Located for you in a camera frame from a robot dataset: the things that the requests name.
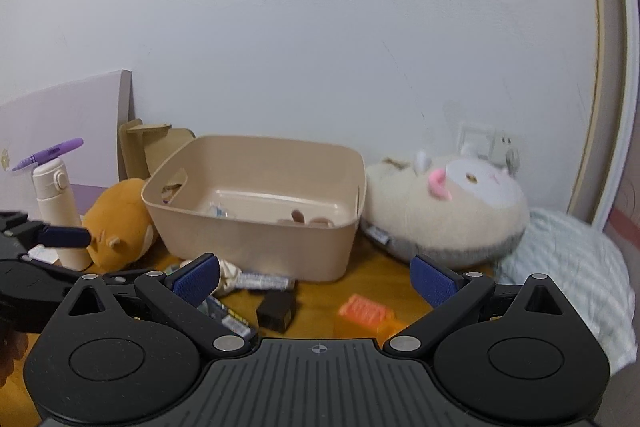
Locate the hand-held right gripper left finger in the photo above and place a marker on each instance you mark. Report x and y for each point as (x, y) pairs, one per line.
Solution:
(197, 279)

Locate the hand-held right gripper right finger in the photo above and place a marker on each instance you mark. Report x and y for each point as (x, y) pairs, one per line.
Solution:
(432, 282)

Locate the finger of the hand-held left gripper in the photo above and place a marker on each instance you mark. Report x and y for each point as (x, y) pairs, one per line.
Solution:
(35, 287)
(65, 236)

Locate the cream knotted cloth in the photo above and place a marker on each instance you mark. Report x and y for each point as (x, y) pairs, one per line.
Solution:
(230, 277)

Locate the beige plastic storage bin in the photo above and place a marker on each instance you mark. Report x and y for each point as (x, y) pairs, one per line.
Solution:
(260, 247)

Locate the orange plastic bottle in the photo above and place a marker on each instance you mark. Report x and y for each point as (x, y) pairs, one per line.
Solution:
(365, 317)

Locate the small black box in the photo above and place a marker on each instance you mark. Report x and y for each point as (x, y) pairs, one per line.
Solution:
(275, 309)

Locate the person's left hand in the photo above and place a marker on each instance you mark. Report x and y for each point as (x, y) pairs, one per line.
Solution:
(9, 352)

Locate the white insulated bottle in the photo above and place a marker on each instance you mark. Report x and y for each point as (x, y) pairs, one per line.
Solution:
(52, 197)

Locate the white blue snack packet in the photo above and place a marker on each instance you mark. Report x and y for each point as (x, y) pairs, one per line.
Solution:
(265, 280)
(230, 319)

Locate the white beige hamster plush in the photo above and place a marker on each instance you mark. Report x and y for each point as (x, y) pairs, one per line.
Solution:
(450, 227)

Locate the orange plush toy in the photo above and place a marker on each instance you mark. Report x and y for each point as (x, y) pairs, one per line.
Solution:
(120, 217)

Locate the clear plastic wrapped item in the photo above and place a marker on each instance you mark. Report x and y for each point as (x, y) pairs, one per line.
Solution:
(220, 210)

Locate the purple highlighter marker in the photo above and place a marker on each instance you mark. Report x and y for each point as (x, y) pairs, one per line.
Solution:
(50, 153)

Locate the lavender board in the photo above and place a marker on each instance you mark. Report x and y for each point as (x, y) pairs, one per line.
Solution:
(60, 117)

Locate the small brown item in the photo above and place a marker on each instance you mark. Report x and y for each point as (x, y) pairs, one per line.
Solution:
(300, 218)

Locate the wooden stand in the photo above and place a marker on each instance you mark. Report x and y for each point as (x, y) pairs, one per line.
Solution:
(160, 147)

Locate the striped light pillow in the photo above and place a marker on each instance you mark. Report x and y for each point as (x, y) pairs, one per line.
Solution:
(565, 257)

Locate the white wall socket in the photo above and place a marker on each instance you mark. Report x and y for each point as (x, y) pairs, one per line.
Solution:
(480, 139)

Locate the white door frame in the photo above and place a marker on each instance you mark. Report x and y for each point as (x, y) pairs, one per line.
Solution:
(607, 57)

